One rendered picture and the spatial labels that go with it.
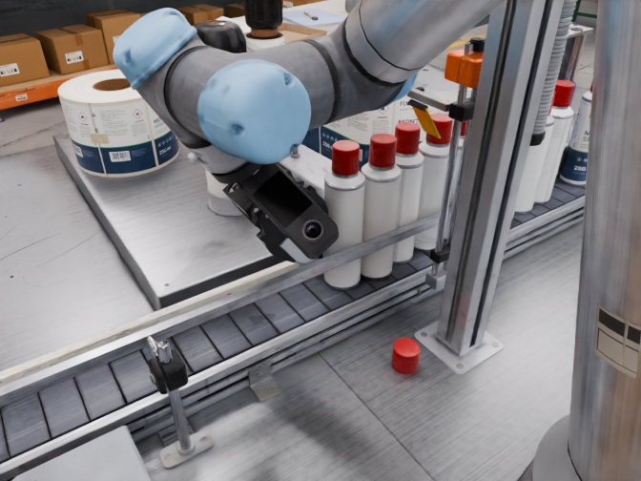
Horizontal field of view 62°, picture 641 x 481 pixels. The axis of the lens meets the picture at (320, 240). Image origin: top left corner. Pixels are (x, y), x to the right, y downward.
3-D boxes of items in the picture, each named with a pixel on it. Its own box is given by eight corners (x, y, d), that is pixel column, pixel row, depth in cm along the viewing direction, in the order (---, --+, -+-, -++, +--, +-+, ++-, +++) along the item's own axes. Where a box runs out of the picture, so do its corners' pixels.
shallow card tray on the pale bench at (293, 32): (284, 31, 232) (284, 22, 230) (327, 39, 219) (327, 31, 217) (226, 46, 210) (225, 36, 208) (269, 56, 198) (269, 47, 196)
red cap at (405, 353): (419, 358, 70) (422, 339, 68) (415, 377, 67) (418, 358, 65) (394, 352, 71) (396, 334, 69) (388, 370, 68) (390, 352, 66)
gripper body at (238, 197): (287, 180, 70) (239, 113, 61) (324, 208, 64) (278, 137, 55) (244, 219, 69) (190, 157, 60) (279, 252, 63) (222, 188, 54)
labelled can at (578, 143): (569, 172, 103) (601, 64, 91) (594, 182, 99) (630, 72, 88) (552, 178, 101) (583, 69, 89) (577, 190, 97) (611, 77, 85)
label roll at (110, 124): (156, 179, 100) (142, 105, 92) (57, 173, 102) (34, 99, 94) (193, 137, 116) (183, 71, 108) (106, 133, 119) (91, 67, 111)
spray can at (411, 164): (385, 241, 83) (396, 115, 72) (417, 250, 81) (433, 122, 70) (372, 259, 79) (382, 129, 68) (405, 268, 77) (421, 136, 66)
